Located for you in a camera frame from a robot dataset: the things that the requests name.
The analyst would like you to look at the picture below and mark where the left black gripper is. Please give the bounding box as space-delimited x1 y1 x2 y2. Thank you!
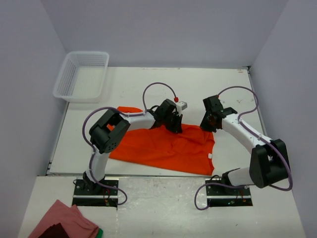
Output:
162 111 182 133

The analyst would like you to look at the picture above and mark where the orange t shirt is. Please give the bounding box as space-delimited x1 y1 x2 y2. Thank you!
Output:
107 106 215 176

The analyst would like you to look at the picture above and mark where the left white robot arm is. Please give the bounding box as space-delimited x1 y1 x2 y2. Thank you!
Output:
82 99 187 195

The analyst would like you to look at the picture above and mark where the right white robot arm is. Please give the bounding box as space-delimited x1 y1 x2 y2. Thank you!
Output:
200 95 293 195

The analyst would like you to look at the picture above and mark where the white plastic basket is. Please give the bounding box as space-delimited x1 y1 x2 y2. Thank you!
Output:
53 51 109 103

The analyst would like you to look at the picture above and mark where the green folded t shirt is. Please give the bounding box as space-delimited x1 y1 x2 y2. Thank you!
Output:
96 228 104 238

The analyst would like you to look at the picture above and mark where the pink folded t shirt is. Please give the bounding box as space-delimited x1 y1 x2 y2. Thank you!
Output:
29 200 100 238

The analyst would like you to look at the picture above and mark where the dark maroon folded t shirt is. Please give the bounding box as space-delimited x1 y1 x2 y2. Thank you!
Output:
39 223 69 238

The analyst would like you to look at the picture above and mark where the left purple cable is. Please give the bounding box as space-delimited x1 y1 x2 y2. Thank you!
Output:
82 82 178 205

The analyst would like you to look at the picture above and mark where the purple cable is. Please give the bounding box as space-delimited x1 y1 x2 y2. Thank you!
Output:
82 82 178 205
194 86 293 211

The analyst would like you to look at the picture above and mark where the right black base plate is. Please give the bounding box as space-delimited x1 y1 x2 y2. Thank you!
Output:
206 185 253 207

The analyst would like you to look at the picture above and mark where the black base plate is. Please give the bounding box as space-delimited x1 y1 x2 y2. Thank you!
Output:
72 179 118 208
206 185 253 207

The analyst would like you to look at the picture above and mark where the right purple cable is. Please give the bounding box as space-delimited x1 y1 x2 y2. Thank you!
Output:
194 86 293 211

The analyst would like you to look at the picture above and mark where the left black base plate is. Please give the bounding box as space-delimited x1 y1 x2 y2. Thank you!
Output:
72 179 118 208

